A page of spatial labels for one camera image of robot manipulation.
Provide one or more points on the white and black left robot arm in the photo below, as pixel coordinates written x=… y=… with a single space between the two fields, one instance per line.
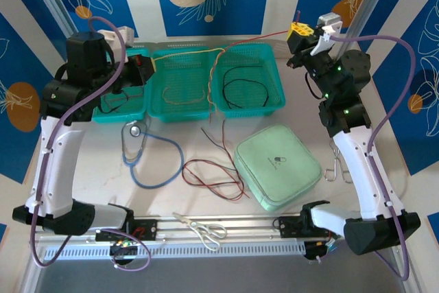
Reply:
x=55 y=169

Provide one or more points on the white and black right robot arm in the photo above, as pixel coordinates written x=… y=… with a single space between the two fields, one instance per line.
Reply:
x=363 y=169

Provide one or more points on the teal perforated plastic basket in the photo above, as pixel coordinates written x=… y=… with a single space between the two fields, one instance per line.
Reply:
x=247 y=97
x=120 y=118
x=178 y=77

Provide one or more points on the mint green zip case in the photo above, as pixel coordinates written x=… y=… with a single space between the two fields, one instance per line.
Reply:
x=274 y=176

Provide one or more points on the blue stethoscope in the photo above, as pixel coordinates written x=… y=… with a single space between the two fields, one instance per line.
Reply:
x=130 y=166

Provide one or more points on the aluminium frame post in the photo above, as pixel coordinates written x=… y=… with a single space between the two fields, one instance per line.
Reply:
x=366 y=8
x=60 y=8

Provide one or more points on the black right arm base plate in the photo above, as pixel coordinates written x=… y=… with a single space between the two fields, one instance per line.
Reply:
x=288 y=226

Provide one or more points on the aluminium front rail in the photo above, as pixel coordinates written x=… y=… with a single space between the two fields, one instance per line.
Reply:
x=247 y=229

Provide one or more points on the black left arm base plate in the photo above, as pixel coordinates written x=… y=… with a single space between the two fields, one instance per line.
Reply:
x=147 y=229

